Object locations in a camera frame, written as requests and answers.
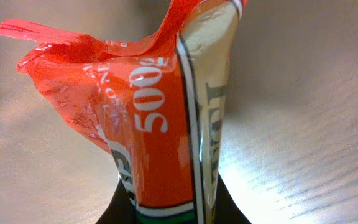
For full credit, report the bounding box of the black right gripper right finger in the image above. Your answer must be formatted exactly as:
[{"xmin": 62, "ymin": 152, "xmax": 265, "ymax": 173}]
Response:
[{"xmin": 214, "ymin": 175, "xmax": 251, "ymax": 224}]

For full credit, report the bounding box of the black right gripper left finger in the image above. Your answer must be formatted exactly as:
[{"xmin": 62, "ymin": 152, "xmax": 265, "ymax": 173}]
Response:
[{"xmin": 96, "ymin": 180, "xmax": 135, "ymax": 224}]

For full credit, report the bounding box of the orange San Remo spaghetti pack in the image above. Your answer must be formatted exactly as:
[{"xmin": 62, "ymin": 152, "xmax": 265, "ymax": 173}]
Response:
[{"xmin": 0, "ymin": 0, "xmax": 246, "ymax": 224}]

